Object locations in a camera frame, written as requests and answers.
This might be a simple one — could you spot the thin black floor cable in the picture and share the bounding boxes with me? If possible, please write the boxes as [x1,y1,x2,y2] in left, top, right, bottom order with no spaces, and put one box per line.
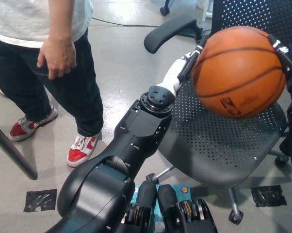
[91,17,159,28]

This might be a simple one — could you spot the white furniture leg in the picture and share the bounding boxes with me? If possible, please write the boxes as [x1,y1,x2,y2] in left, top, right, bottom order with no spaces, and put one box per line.
[196,0,214,22]

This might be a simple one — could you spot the black flat floor device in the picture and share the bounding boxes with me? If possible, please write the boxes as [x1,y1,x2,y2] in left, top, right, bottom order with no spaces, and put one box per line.
[182,26,203,38]

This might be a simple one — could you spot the grey t-shirt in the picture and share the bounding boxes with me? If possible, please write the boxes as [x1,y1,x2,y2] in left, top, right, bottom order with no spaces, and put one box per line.
[0,0,95,49]

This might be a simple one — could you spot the orange NBA basketball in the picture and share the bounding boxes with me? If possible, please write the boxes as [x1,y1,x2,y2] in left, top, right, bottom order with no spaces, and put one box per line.
[191,25,287,119]

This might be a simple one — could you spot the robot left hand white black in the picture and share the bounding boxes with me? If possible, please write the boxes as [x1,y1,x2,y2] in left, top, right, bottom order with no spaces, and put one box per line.
[160,38,209,98]

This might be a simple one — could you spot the person's red white sneaker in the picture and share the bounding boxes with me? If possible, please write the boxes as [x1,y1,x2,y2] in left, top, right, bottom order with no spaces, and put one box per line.
[66,132,102,168]
[9,104,59,142]

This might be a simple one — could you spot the person's right red white sneaker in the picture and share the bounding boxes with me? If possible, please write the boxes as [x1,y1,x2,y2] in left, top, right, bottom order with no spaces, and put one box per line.
[9,104,59,142]

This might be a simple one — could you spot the person's left red white sneaker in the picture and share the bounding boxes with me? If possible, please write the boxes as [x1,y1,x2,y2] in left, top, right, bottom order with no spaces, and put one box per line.
[66,132,102,168]

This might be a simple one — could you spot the black perforated office chair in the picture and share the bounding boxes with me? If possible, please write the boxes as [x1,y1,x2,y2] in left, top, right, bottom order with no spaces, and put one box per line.
[143,0,292,225]

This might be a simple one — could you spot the black metal pole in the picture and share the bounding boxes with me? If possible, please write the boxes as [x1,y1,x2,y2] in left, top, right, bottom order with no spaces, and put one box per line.
[0,118,38,181]

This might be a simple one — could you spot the black chair leg with caster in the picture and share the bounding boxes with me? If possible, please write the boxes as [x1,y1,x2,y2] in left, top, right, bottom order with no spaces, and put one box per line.
[160,0,172,17]

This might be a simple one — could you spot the person's left hand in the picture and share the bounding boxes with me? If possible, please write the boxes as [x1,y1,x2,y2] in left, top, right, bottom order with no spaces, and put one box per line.
[36,36,77,80]

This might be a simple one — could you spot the black tape patch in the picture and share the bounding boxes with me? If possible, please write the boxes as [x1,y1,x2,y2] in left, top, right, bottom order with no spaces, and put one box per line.
[249,184,288,208]
[23,188,58,213]

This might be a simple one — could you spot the black trousers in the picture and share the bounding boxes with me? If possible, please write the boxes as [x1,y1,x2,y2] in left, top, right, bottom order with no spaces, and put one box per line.
[0,29,104,138]

